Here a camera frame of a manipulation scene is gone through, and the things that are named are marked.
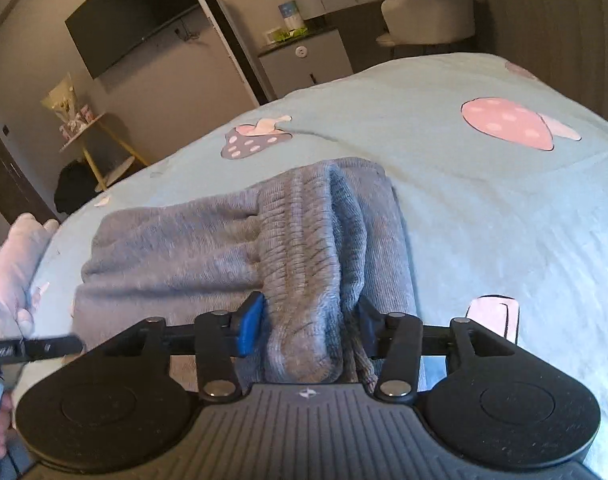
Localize white and blue box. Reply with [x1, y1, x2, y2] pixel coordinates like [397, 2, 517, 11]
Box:
[278, 2, 305, 34]

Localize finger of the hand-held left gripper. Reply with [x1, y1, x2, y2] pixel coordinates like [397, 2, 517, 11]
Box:
[0, 334, 84, 364]

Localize light blue printed blanket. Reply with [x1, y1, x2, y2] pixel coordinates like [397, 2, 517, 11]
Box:
[14, 52, 608, 480]

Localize side table with yellow legs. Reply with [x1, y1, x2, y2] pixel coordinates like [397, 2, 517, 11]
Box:
[59, 111, 150, 194]

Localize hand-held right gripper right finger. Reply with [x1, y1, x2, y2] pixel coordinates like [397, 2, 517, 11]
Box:
[356, 295, 504, 402]

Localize white shell-shaped chair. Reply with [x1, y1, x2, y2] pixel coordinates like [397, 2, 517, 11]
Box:
[376, 0, 477, 59]

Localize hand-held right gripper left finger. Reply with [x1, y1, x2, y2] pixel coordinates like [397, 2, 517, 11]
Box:
[106, 292, 267, 403]

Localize grey pants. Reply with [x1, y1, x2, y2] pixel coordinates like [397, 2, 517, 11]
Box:
[73, 157, 421, 387]

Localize grey curtain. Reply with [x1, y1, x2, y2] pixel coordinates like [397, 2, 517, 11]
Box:
[476, 0, 608, 137]

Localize grey cabinet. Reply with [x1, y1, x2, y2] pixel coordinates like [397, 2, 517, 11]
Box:
[257, 27, 355, 94]

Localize white plush toy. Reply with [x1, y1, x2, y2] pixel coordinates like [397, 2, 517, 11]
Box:
[0, 213, 61, 337]

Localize wrapped flower bouquet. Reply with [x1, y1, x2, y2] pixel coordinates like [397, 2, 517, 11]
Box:
[40, 72, 85, 142]

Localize black wall television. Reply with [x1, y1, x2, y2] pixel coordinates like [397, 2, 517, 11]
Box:
[64, 0, 207, 80]

